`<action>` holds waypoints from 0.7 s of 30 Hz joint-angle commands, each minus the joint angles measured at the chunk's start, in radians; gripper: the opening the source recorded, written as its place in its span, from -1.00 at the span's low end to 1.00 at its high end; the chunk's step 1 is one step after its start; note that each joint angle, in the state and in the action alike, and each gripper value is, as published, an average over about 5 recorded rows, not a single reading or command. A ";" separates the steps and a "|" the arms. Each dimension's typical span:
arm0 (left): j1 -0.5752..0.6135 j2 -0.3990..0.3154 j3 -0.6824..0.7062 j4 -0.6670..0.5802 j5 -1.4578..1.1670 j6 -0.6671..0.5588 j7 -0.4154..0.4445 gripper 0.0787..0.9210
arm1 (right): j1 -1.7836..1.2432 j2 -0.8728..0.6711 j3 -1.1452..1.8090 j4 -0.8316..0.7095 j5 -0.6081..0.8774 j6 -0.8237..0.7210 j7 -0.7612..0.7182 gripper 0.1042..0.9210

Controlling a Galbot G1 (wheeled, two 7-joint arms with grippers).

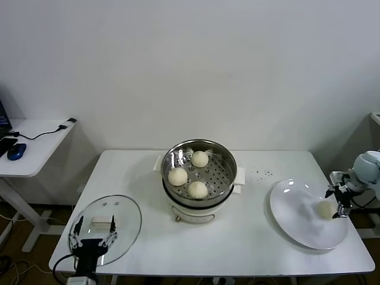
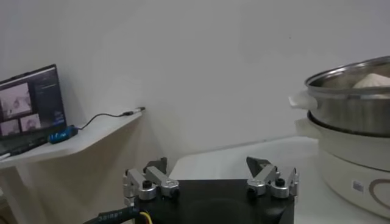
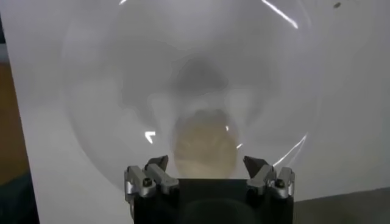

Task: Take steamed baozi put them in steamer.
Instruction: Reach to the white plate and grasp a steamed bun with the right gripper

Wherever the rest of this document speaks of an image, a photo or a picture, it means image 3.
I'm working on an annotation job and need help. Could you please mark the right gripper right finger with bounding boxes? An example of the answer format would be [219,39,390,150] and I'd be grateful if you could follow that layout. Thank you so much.
[243,155,296,200]

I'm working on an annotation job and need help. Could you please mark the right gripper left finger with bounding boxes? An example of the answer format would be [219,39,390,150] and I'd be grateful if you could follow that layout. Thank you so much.
[124,155,180,203]

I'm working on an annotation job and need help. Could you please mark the white steamed baozi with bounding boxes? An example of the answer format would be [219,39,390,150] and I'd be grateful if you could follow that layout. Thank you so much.
[172,109,239,180]

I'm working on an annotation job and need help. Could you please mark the large white plate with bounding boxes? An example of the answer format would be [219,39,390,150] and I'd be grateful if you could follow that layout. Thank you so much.
[60,0,321,195]

